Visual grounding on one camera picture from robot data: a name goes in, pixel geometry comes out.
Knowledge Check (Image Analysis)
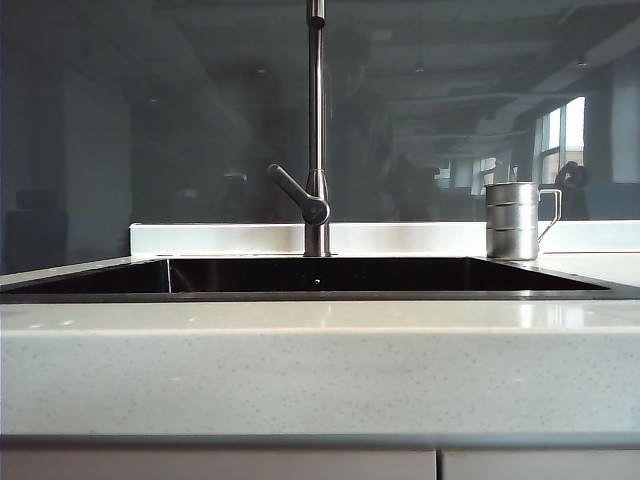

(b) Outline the ribbed steel mug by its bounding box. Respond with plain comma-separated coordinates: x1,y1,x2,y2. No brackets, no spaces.
484,182,563,261

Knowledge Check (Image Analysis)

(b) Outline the narrow grey cabinet front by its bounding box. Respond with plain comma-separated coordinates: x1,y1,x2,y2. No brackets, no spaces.
442,448,640,480

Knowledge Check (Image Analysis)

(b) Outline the steel faucet pipe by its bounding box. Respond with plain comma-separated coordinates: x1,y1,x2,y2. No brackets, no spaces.
303,0,333,258

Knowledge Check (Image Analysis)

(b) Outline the black sink basin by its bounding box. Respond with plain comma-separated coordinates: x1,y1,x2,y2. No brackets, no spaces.
0,254,640,303

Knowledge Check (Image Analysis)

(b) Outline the white counter upstand ledge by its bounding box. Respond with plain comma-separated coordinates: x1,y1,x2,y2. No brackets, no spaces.
128,219,640,257

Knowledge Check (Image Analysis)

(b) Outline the wide grey cabinet front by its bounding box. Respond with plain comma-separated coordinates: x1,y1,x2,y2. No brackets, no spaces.
0,448,440,480

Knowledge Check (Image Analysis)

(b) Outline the grey faucet lever handle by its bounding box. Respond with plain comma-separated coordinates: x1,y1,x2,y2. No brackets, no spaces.
267,163,331,225

